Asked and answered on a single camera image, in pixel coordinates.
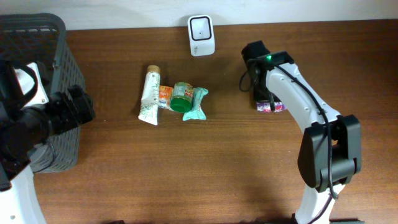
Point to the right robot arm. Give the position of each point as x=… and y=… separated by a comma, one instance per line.
x=330, y=152

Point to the red purple snack bag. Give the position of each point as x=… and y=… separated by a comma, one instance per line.
x=265, y=107

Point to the orange tissue packet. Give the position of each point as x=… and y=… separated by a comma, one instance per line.
x=165, y=94

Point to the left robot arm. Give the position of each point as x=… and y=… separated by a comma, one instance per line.
x=25, y=124

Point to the mint toilet tissue pack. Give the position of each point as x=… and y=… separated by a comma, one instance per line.
x=196, y=111

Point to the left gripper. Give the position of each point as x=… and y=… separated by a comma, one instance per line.
x=72, y=116

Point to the dark grey plastic basket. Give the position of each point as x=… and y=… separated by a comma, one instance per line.
x=43, y=38

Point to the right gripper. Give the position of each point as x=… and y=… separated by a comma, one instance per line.
x=259, y=97

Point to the green lid jar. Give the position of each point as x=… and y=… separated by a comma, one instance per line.
x=182, y=96

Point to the white bamboo print tube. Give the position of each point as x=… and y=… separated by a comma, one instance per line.
x=150, y=96

